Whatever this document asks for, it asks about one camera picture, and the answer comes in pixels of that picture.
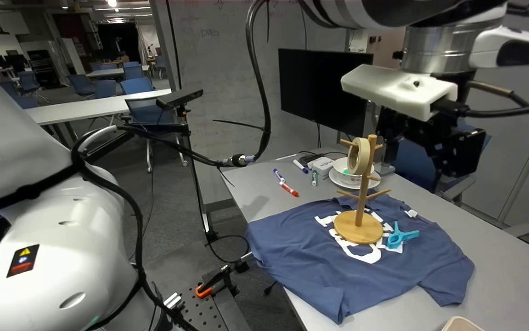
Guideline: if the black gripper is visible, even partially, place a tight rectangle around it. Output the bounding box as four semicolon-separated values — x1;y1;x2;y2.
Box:
376;106;488;180

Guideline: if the wooden peg hanger stand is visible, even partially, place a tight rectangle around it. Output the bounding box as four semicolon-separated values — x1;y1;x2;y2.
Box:
332;132;395;248

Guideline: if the turquoise plastic clip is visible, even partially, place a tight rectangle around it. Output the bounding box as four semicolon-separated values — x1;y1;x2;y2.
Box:
380;220;422;252

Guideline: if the white bowl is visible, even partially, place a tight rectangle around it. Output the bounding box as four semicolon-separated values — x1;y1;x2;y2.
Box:
332;156;382;182

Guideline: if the small white cardboard box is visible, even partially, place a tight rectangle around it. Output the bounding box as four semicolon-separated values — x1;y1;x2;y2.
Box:
307;154;336;180

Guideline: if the black monitor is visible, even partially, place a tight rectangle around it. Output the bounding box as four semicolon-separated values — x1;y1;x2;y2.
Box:
277;47;376;138

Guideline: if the purple capped marker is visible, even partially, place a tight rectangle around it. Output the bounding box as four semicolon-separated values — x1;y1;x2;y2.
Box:
292;156;310;176

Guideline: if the blue printed t-shirt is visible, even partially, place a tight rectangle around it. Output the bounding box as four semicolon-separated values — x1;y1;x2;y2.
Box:
244;195;476;325

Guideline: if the red marker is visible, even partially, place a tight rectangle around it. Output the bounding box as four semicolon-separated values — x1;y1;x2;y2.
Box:
277;180;301;198

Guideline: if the beige cutlery tray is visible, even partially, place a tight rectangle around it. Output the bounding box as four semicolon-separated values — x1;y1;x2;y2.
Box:
439;314;485;331

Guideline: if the black tripod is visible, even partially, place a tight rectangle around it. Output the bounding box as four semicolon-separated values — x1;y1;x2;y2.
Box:
174;106;218;242

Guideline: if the orange black clamp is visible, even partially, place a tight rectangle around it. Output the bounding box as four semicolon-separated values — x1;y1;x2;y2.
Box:
193;261;233;301

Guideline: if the white background table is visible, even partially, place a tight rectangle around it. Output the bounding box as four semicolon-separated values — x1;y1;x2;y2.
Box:
24;86;174;128

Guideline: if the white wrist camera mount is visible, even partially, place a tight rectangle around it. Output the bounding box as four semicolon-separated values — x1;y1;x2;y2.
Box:
340;62;461;123

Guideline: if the black base cable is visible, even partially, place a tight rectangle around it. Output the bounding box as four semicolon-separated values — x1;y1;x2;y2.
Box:
70;123;200;331

